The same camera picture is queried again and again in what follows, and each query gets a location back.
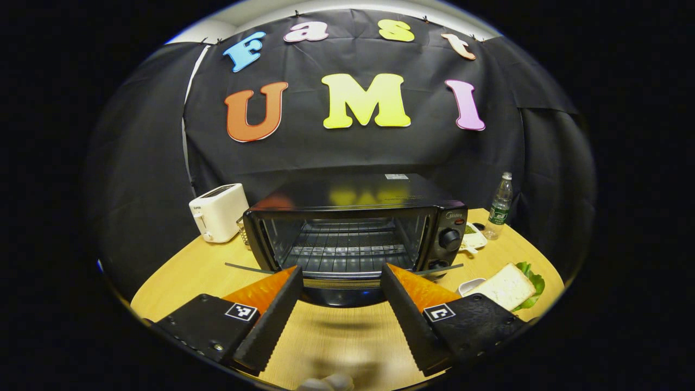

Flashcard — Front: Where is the clear water bottle green label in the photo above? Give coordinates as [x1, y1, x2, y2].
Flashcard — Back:
[483, 172, 514, 241]

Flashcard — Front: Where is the white rectangular container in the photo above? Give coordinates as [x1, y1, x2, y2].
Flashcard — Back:
[458, 278, 487, 297]

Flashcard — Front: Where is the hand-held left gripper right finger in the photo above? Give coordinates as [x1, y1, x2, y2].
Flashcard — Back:
[381, 263, 527, 377]

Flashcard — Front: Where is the lettuce sandwich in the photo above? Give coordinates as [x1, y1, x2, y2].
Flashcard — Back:
[478, 262, 545, 312]

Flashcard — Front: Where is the black electric oven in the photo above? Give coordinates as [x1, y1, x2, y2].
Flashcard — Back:
[224, 174, 469, 308]

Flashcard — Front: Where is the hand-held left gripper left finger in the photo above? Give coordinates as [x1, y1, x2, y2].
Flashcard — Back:
[155, 265, 304, 375]

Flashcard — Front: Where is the white divided dish with beans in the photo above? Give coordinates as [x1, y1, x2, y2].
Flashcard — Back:
[459, 222, 488, 255]

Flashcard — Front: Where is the black backdrop cloth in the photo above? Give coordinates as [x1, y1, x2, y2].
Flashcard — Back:
[84, 8, 598, 305]

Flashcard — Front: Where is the white toaster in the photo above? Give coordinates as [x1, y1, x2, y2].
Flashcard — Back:
[189, 183, 250, 243]

